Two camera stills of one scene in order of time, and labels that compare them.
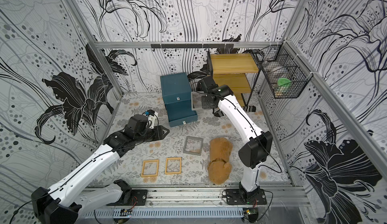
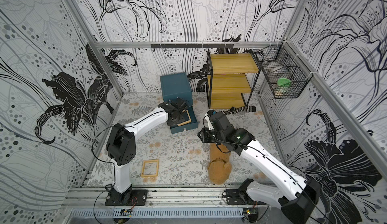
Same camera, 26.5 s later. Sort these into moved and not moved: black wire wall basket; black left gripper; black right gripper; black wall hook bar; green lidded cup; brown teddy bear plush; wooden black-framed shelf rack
Moved: black left gripper; black right gripper
Not moved: black wire wall basket; brown teddy bear plush; green lidded cup; wooden black-framed shelf rack; black wall hook bar
